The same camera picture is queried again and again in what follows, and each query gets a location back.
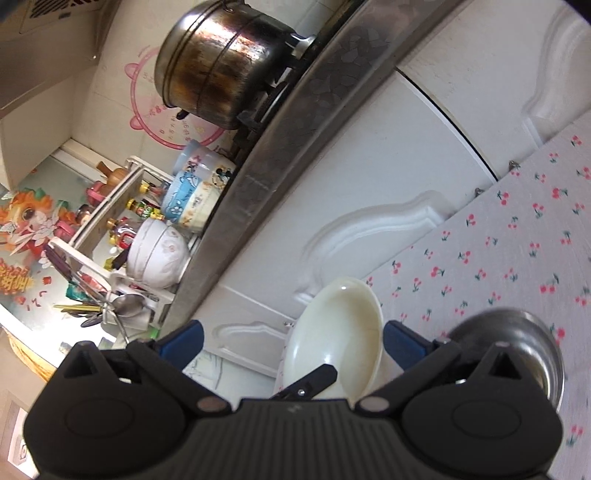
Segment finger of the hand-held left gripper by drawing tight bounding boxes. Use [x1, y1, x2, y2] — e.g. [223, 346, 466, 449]
[271, 364, 339, 400]

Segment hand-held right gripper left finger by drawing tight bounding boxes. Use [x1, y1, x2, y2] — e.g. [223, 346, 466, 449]
[59, 319, 232, 420]

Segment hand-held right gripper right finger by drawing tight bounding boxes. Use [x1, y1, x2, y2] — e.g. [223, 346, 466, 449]
[353, 320, 529, 420]

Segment plain white bowl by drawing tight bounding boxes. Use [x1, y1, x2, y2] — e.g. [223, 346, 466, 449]
[276, 276, 385, 400]

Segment stainless steel bowl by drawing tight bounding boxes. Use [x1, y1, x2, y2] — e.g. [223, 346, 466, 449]
[446, 306, 567, 414]

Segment metal spoon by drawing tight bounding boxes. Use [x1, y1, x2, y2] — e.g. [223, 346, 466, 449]
[102, 294, 147, 324]

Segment white cabinet door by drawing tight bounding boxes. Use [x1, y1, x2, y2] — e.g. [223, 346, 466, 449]
[396, 0, 591, 182]
[182, 285, 303, 377]
[217, 68, 500, 324]

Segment white floral bowl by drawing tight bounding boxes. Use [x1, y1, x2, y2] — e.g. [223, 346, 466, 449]
[126, 219, 190, 289]

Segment yellow chopsticks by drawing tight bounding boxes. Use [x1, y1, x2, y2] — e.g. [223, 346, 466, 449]
[52, 302, 106, 315]

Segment red seasoning bottle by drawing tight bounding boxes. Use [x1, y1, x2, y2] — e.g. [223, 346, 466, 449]
[107, 219, 138, 249]

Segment dark kitchen utensil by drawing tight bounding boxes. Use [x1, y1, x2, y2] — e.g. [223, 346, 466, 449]
[45, 242, 110, 295]

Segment cherry print mat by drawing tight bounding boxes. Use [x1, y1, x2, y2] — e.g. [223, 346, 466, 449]
[364, 122, 591, 467]

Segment yellow cap sauce bottle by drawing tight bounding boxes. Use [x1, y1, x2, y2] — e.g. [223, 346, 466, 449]
[126, 198, 166, 221]

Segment blue cartoon container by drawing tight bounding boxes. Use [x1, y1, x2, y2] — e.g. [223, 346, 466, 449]
[161, 170, 228, 234]

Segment white seasoning rack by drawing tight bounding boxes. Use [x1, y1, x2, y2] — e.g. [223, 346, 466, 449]
[46, 156, 188, 334]

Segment brown wooden bottle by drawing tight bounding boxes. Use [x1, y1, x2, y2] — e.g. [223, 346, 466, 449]
[96, 161, 128, 186]

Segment blue cartoon mug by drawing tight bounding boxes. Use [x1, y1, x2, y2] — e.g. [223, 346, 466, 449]
[172, 140, 237, 186]

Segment dragon window sticker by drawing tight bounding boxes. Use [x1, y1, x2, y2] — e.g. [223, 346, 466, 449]
[0, 190, 75, 297]

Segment gas stove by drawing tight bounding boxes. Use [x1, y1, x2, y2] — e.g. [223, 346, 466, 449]
[231, 32, 319, 158]

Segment scorched steel pot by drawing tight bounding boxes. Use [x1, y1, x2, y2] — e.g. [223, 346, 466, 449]
[153, 0, 311, 131]

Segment steel range hood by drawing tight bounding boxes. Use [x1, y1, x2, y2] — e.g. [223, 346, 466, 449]
[0, 0, 109, 114]

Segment pink round wall sticker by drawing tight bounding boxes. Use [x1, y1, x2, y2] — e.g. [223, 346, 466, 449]
[124, 46, 225, 152]

